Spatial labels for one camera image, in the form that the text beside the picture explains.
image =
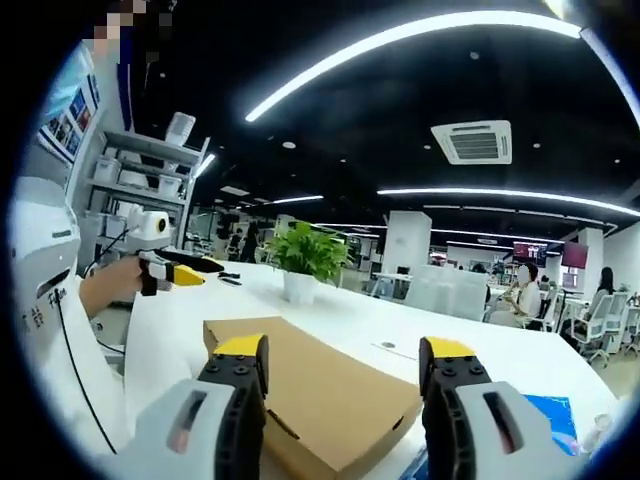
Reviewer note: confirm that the white office chair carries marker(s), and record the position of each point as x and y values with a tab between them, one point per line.
630	325
597	320

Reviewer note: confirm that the small white coaster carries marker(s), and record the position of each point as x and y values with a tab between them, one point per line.
387	345

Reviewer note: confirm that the grey metal shelf rack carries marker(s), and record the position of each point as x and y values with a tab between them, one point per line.
145	190

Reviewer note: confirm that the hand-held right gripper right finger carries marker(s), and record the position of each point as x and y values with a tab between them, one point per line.
450	415

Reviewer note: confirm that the white ribbed appliance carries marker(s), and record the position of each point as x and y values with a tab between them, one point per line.
181	127

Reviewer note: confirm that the white desk partition panel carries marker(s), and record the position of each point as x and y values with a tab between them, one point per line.
445	292

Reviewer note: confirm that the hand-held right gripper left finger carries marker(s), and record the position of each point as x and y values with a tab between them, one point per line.
230	420

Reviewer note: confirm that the small black object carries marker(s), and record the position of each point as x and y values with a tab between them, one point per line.
231	278

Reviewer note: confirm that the brown cardboard shoe box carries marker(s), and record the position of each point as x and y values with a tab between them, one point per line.
325	390

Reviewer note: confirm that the white ceiling air conditioner vent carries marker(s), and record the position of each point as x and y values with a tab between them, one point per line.
472	142

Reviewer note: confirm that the white storage bin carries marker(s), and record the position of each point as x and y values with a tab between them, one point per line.
170	185
107	170

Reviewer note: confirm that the white ceiling light strip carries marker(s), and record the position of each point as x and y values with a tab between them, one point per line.
400	32
500	192

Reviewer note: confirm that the dark red wall screen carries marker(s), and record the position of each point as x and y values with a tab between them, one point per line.
575	254

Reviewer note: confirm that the white grey chest device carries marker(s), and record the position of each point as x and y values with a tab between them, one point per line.
45	235

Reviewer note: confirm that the green plant in white pot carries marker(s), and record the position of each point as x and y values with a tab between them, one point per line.
310	250

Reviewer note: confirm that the blue framed wall poster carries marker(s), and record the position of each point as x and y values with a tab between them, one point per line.
70	120

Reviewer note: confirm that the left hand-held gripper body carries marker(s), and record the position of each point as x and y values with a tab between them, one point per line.
147	232

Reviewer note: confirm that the bright red wall screen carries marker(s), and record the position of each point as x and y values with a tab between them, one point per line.
530	252

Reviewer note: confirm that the person's left hand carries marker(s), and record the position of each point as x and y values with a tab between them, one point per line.
125	280

